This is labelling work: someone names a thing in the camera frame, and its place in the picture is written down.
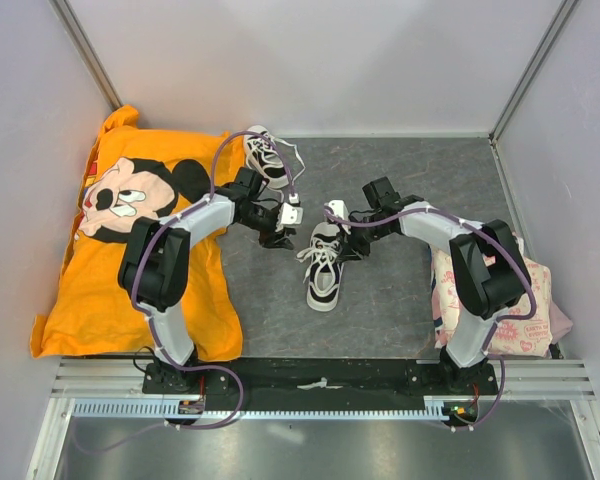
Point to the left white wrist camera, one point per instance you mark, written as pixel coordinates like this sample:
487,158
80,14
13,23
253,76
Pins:
290,213

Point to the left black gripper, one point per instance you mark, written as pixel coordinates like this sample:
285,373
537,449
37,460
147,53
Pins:
275,239

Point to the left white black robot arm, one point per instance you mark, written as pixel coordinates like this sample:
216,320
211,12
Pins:
154,268

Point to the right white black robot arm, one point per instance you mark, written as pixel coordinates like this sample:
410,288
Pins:
492,281

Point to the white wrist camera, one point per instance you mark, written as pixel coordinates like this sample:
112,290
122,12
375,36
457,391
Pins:
336,213
290,213

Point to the white tape scrap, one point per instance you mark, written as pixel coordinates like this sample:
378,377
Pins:
323,383

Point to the orange cartoon mouse cloth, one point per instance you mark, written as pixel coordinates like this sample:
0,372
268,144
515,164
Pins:
130,173

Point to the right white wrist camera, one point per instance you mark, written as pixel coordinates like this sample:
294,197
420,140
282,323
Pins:
336,213

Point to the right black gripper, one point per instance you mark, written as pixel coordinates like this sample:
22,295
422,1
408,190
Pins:
352,249

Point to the pink printed cloth bag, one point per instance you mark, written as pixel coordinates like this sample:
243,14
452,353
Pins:
530,337

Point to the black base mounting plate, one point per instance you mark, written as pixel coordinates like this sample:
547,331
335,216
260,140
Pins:
271,382

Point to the black white sneaker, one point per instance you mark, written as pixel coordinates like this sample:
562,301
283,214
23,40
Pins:
263,158
324,272

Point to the grey slotted cable duct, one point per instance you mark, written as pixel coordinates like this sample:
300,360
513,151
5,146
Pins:
174,409

